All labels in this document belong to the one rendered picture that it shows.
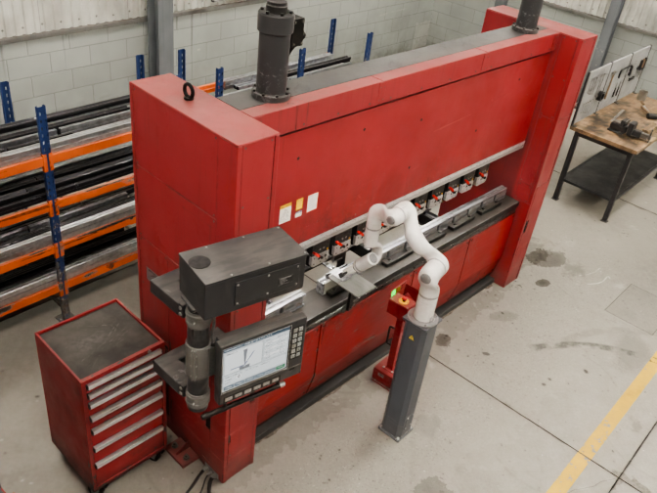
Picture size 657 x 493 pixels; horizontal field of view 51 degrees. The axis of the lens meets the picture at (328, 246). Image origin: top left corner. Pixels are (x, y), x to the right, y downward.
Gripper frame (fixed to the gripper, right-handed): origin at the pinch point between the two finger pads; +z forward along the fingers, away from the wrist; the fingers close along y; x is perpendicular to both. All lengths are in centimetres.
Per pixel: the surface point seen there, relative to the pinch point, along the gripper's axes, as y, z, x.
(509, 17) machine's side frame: -216, -66, -117
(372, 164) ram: -15, -53, -51
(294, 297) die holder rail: 37.9, 8.0, -0.9
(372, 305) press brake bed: -27.6, 22.2, 28.9
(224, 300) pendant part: 143, -95, -13
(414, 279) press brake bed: -75, 21, 28
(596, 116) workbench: -463, 36, -23
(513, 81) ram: -168, -71, -66
